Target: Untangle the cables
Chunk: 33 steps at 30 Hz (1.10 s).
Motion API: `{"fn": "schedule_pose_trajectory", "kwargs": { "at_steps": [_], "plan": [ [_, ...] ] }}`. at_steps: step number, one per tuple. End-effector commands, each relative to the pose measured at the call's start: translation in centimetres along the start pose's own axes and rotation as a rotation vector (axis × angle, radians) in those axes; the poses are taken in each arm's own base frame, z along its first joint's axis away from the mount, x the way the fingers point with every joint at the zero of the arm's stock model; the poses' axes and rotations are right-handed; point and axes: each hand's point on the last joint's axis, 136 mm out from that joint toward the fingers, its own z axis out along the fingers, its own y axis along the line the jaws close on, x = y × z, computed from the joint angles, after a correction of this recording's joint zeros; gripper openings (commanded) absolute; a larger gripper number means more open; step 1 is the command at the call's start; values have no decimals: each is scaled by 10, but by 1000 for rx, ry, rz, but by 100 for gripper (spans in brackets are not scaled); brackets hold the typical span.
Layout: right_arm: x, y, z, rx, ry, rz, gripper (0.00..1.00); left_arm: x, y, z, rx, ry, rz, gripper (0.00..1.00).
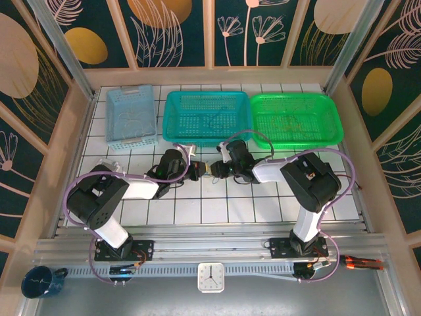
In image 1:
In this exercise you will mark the clear white plastic bracket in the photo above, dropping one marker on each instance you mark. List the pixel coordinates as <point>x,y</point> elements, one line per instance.
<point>108,163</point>

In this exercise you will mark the white square clock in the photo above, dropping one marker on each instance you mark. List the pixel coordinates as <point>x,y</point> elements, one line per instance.
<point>210,277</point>

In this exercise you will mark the teal plastic basket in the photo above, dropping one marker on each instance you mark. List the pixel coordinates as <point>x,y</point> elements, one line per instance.
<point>190,108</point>

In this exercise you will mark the dark blue mug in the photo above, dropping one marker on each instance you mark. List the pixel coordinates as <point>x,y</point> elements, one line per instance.
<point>39,283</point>

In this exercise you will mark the small circuit board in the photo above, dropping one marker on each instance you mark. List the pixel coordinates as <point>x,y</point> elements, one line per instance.
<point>320,265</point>
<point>123,270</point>

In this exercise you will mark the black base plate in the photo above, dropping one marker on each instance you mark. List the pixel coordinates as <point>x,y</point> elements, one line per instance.
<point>278,248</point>
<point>146,247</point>

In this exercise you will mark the aluminium frame post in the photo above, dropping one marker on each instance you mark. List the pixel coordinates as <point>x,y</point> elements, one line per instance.
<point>348,49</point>
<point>64,56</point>

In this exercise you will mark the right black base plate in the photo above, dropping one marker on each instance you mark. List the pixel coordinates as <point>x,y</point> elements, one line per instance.
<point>278,248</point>

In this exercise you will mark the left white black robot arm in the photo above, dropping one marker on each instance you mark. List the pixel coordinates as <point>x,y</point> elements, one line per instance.
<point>141,189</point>

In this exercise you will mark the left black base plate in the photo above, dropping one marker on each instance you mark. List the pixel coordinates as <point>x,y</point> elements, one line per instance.
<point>146,247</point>

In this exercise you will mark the light blue plastic basket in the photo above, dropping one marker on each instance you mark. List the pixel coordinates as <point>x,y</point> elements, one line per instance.
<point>131,98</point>

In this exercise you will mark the aluminium mounting rail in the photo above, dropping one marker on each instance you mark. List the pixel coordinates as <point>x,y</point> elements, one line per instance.
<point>213,245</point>

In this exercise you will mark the green plastic basket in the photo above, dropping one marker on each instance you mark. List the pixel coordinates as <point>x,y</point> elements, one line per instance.
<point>322,108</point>

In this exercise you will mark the orange black pliers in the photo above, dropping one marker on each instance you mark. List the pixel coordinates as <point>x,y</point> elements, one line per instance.
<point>361,262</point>

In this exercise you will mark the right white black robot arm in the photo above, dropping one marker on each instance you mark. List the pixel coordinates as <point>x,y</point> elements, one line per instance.
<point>266,171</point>

